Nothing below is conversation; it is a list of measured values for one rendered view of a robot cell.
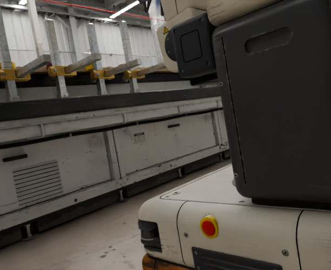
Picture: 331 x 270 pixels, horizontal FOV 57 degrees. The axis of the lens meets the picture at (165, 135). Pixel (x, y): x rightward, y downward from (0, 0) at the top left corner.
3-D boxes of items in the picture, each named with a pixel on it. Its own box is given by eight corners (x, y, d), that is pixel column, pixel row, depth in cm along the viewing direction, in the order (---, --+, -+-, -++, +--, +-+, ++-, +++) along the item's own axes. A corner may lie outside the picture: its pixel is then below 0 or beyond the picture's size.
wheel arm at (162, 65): (174, 66, 177) (173, 59, 177) (170, 66, 175) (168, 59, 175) (126, 82, 207) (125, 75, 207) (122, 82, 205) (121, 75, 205)
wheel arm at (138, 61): (143, 66, 159) (141, 57, 159) (138, 66, 157) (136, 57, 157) (96, 83, 189) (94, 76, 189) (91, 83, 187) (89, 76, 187)
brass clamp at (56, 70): (77, 74, 163) (75, 65, 162) (53, 75, 153) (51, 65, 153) (71, 77, 167) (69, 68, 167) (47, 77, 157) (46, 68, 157)
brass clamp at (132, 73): (145, 77, 199) (144, 69, 199) (130, 77, 189) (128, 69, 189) (139, 79, 203) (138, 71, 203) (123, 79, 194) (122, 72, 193)
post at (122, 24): (139, 96, 195) (126, 20, 193) (135, 96, 193) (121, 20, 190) (135, 97, 198) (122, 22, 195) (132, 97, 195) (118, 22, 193)
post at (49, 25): (70, 111, 159) (53, 18, 157) (64, 112, 157) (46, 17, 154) (67, 112, 162) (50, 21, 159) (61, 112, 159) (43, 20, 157)
